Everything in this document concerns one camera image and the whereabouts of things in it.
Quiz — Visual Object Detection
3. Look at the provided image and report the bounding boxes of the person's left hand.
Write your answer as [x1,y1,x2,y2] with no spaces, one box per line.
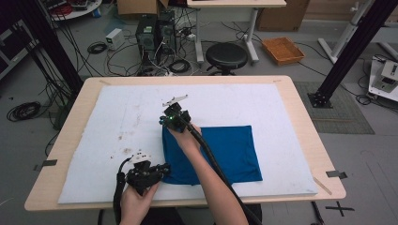
[119,182,161,225]

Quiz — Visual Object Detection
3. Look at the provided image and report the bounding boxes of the person's dark clothing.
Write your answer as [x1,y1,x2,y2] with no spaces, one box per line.
[140,203,263,225]

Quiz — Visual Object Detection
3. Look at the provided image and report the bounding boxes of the white device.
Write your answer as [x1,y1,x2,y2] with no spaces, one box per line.
[368,55,398,103]

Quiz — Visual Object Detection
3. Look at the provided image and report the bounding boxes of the cardboard box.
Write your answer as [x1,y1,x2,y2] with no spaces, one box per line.
[116,0,160,16]
[255,0,312,33]

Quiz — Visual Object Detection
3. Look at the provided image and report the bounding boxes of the black metal stand post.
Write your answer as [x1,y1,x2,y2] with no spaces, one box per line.
[11,0,84,97]
[307,0,398,109]

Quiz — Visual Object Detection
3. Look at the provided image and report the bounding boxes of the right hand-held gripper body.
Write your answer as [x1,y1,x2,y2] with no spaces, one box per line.
[161,94,192,132]

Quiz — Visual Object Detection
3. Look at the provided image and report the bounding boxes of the white metal stand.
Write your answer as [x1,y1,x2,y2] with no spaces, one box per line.
[317,0,376,65]

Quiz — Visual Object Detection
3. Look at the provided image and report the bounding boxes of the black computer tower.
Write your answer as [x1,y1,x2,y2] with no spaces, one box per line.
[157,9,178,56]
[134,13,160,66]

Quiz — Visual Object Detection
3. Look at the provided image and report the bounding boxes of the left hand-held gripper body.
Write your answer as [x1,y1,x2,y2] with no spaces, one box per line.
[125,152,160,196]

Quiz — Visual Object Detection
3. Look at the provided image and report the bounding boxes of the orange tray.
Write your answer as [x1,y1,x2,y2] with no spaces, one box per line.
[261,37,306,67]

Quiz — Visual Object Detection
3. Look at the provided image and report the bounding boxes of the person's right hand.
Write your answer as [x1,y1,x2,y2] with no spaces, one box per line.
[168,123,203,158]

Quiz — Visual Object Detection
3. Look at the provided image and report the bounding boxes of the round white table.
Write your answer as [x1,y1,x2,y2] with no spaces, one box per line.
[43,0,103,22]

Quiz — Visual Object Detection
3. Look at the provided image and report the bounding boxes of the loose black floor cables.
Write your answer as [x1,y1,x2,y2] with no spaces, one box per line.
[104,29,207,78]

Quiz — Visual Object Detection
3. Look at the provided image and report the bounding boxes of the dark round stool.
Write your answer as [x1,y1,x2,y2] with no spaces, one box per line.
[205,41,249,76]

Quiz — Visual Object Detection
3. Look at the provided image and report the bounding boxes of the grey tape strip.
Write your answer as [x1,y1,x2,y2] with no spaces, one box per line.
[325,170,348,180]
[33,158,58,172]

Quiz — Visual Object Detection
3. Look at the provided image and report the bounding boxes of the white desk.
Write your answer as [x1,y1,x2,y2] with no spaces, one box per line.
[186,0,287,66]

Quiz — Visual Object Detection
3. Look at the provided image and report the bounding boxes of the small white box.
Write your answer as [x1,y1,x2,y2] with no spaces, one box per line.
[104,27,126,52]

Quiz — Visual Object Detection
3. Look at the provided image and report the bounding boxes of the white foam mat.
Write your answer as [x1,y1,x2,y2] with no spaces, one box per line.
[57,83,319,204]

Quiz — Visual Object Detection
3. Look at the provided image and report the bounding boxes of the thin wooden stick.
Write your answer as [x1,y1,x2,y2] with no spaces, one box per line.
[313,176,333,197]

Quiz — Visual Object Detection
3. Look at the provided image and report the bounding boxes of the grey floor mat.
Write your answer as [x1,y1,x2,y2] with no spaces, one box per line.
[294,81,375,136]

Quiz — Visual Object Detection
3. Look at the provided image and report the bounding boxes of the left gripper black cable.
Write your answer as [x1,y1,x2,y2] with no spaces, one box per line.
[112,157,133,225]

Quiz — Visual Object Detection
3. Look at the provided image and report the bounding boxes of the blue t-shirt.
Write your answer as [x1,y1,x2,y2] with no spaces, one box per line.
[161,125,264,186]

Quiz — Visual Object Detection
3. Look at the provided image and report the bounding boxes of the black cable coil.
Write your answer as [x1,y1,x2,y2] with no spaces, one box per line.
[86,41,108,55]
[168,58,192,75]
[6,100,42,123]

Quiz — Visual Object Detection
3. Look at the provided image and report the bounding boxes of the wooden table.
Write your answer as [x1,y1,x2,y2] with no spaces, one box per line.
[23,75,347,212]

